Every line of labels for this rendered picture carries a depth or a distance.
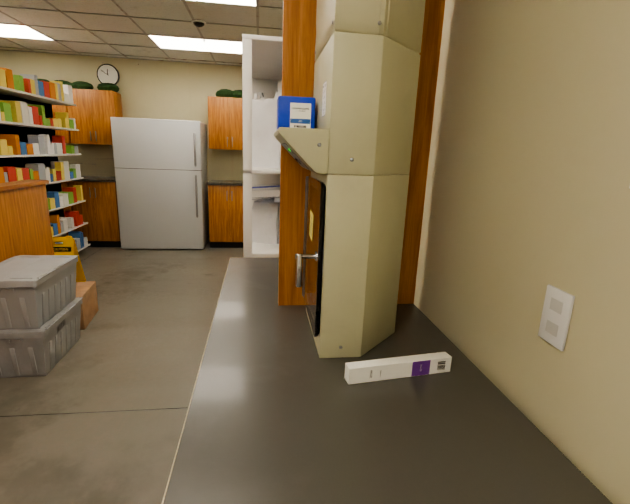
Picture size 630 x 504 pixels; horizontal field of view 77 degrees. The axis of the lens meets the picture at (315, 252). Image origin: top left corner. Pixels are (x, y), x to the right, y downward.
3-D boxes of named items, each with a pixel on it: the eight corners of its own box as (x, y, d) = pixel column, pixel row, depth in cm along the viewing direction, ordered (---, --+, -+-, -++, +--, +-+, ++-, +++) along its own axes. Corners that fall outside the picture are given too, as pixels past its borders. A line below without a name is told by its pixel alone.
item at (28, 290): (84, 296, 302) (80, 254, 294) (43, 331, 244) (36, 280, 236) (24, 297, 296) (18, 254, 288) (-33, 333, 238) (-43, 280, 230)
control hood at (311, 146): (310, 168, 123) (311, 134, 121) (327, 174, 92) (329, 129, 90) (273, 166, 122) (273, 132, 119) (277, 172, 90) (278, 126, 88)
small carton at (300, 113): (309, 130, 101) (310, 105, 100) (310, 129, 96) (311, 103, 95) (290, 130, 101) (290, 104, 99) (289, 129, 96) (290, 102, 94)
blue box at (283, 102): (310, 133, 119) (311, 101, 116) (314, 132, 109) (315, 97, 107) (276, 132, 117) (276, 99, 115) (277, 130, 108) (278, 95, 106)
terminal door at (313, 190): (305, 297, 132) (309, 174, 123) (317, 339, 103) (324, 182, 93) (303, 297, 132) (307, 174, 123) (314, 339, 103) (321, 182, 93)
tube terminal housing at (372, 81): (377, 309, 138) (397, 68, 119) (411, 355, 107) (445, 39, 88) (305, 310, 135) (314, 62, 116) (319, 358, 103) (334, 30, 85)
